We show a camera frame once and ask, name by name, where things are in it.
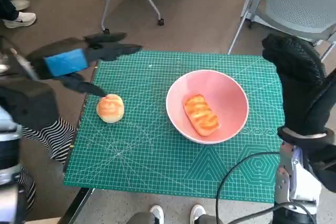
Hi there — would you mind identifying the robot right hand black glove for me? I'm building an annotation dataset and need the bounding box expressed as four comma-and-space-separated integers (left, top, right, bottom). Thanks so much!
261, 34, 336, 137

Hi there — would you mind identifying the robot left hand blue tape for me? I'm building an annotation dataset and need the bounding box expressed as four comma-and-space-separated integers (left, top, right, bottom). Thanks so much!
26, 32, 142, 98

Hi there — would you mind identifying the round toy bread bun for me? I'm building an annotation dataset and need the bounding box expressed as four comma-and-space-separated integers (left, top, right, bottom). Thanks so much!
96, 93, 125, 124

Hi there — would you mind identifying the pink bowl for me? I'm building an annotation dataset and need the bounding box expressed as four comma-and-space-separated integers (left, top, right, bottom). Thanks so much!
165, 69, 249, 145

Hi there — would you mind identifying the long striped toy bread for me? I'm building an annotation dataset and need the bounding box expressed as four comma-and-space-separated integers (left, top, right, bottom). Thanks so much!
183, 94, 220, 137

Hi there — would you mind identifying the grey chair with casters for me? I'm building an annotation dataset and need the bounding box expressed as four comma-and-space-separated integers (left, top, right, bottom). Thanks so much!
93, 0, 165, 36

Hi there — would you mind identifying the grey mesh chair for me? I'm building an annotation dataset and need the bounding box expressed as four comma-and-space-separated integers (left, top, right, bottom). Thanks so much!
227, 0, 336, 61

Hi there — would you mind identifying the green cutting mat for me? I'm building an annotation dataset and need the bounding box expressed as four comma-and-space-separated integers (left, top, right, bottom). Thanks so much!
62, 50, 286, 204

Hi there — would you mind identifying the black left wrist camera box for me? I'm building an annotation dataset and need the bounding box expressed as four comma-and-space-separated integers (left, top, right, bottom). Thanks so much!
0, 78, 58, 132

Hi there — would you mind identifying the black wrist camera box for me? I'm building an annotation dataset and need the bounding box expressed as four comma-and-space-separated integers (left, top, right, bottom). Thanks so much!
307, 142, 336, 193
0, 78, 58, 132

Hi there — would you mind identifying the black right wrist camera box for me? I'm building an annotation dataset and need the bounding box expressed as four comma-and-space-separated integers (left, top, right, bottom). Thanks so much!
307, 142, 336, 193

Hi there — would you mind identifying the long black robot cable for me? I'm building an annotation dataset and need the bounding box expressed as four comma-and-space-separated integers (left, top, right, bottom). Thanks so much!
215, 152, 281, 224

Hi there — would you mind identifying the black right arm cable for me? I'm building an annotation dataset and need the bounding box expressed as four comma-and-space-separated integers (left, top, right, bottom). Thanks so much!
272, 202, 318, 224

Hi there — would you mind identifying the black table frame bar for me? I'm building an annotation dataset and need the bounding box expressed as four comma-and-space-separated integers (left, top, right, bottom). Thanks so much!
56, 187, 95, 224

